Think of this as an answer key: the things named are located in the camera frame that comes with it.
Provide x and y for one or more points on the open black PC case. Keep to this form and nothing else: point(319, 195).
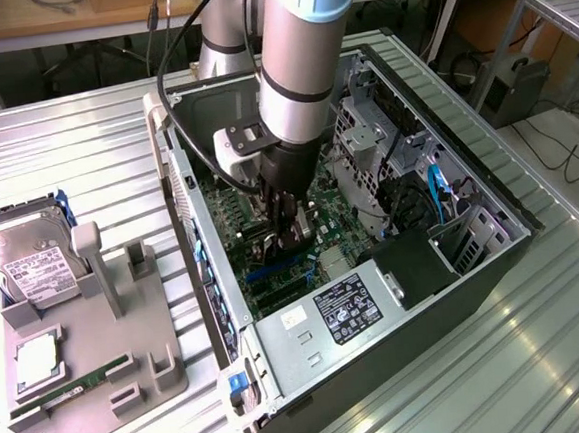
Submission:
point(475, 282)

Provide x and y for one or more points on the green motherboard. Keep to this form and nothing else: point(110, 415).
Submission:
point(339, 212)

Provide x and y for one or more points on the CPU with silver lid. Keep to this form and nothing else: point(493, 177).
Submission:
point(38, 360)

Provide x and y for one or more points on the blue case latch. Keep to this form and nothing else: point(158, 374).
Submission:
point(237, 384)

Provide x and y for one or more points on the blue expansion slot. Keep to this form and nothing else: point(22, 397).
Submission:
point(264, 273)

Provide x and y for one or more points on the green RAM stick with label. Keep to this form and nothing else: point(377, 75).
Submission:
point(77, 386)

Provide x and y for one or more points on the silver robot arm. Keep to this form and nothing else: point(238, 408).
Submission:
point(297, 65)

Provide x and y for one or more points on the black plastic air shroud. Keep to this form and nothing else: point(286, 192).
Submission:
point(414, 267)

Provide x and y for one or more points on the metal slat side table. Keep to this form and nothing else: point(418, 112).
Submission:
point(562, 12)

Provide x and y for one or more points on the silver perforated disk bay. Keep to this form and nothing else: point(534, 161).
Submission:
point(364, 145)

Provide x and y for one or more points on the silver power supply with label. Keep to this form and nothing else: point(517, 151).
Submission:
point(328, 324)

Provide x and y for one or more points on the gray parts rack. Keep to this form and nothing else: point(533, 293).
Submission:
point(100, 422)

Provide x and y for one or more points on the silver hard disk with label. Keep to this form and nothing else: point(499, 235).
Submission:
point(27, 257)

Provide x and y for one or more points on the wooden desk with gray frame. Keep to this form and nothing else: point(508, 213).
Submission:
point(53, 19)

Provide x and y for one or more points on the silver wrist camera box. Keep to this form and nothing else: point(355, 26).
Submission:
point(229, 156)

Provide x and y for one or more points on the black box on floor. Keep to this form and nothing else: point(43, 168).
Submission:
point(518, 93)

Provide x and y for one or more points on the silver chipset heatsink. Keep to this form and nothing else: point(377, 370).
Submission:
point(339, 264)

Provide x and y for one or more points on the black RAM stick in slot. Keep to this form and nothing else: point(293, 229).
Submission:
point(250, 229)

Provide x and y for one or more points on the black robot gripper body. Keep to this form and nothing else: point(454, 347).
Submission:
point(291, 168)

